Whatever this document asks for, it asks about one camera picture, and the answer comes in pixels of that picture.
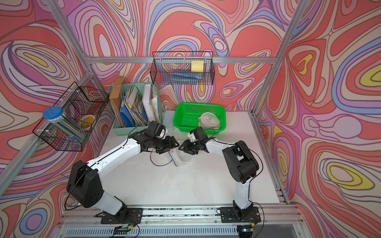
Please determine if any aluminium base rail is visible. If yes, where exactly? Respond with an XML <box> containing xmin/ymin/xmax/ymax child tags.
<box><xmin>50</xmin><ymin>204</ymin><xmax>311</xmax><ymax>238</ymax></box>

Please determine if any green plastic basket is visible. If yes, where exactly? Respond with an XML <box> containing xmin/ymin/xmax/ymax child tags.
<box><xmin>173</xmin><ymin>103</ymin><xmax>227</xmax><ymax>134</ymax></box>

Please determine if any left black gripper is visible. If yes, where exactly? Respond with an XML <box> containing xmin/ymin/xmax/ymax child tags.
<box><xmin>151</xmin><ymin>135</ymin><xmax>180</xmax><ymax>154</ymax></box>

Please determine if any blue lidded clear jar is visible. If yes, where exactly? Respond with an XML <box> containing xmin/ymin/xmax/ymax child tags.
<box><xmin>42</xmin><ymin>106</ymin><xmax>85</xmax><ymax>143</ymax></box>

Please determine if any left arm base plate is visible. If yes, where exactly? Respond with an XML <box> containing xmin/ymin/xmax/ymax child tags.
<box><xmin>101</xmin><ymin>207</ymin><xmax>143</xmax><ymax>225</ymax></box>

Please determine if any back black wire basket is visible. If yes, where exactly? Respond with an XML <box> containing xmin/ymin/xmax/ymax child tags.
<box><xmin>150</xmin><ymin>50</ymin><xmax>215</xmax><ymax>86</ymax></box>

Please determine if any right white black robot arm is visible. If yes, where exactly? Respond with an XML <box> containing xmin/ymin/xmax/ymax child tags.
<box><xmin>179</xmin><ymin>127</ymin><xmax>261</xmax><ymax>219</ymax></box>

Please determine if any black wire basket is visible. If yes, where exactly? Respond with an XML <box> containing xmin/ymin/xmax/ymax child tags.
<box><xmin>32</xmin><ymin>82</ymin><xmax>109</xmax><ymax>152</ymax></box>
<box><xmin>150</xmin><ymin>50</ymin><xmax>215</xmax><ymax>86</ymax></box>

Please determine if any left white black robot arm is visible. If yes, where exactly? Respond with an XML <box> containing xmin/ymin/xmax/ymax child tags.
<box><xmin>66</xmin><ymin>121</ymin><xmax>179</xmax><ymax>217</ymax></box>

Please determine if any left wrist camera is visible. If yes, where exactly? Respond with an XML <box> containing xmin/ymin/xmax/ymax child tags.
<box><xmin>159</xmin><ymin>127</ymin><xmax>168</xmax><ymax>138</ymax></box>

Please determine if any blue pen pouch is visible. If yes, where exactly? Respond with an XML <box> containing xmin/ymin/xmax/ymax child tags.
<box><xmin>172</xmin><ymin>71</ymin><xmax>204</xmax><ymax>80</ymax></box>

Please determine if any left black wire basket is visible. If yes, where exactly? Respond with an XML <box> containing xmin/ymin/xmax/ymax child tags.
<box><xmin>32</xmin><ymin>82</ymin><xmax>109</xmax><ymax>152</ymax></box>

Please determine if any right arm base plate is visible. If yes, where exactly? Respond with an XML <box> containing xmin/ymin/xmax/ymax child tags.
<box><xmin>217</xmin><ymin>206</ymin><xmax>262</xmax><ymax>224</ymax></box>

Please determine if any blue folder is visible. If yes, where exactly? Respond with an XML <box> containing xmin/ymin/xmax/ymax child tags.
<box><xmin>119</xmin><ymin>102</ymin><xmax>136</xmax><ymax>128</ymax></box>

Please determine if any brown cardboard folder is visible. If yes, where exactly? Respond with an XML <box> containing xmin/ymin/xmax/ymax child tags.
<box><xmin>110</xmin><ymin>76</ymin><xmax>125</xmax><ymax>128</ymax></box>

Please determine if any yellow sticky note pad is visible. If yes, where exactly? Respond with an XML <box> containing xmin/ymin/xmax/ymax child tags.
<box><xmin>191</xmin><ymin>60</ymin><xmax>204</xmax><ymax>73</ymax></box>

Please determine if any green circuit board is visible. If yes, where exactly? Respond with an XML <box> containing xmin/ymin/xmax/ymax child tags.
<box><xmin>112</xmin><ymin>226</ymin><xmax>135</xmax><ymax>237</ymax></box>

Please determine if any white book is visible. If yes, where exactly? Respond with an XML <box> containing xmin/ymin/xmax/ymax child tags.
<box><xmin>142</xmin><ymin>84</ymin><xmax>156</xmax><ymax>122</ymax></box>

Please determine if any mint green file organizer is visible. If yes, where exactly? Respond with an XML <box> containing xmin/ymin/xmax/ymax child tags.
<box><xmin>108</xmin><ymin>83</ymin><xmax>163</xmax><ymax>136</ymax></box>

